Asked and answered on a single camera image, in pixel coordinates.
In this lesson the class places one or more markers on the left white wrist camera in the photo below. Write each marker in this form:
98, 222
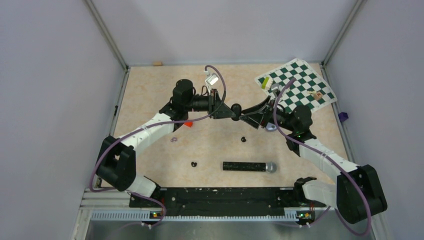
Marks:
211, 78

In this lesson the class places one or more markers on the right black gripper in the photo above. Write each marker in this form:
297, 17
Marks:
255, 120

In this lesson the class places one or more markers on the grey oval charging case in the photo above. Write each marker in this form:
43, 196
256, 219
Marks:
270, 127

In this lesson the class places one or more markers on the green white chessboard mat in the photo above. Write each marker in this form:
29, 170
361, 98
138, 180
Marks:
301, 92

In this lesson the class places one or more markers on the black microphone silver head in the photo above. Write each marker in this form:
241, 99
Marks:
269, 167

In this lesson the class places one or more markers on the green white block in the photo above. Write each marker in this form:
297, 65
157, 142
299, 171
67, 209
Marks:
266, 84

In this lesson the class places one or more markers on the wooden letter cube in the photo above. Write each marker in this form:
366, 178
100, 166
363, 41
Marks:
317, 96

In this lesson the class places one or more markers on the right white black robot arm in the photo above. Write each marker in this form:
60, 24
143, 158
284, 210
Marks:
356, 192

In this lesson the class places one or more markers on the red rectangular block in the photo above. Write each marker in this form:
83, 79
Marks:
189, 124

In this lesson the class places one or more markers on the small wooden block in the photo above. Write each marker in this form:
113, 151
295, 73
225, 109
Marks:
157, 63

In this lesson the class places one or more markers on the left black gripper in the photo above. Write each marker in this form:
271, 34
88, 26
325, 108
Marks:
223, 112

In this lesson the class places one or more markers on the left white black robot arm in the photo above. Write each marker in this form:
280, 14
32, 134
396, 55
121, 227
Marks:
116, 162

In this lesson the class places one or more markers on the purple small object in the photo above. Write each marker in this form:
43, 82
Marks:
343, 116

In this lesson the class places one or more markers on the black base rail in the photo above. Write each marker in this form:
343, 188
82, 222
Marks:
224, 201

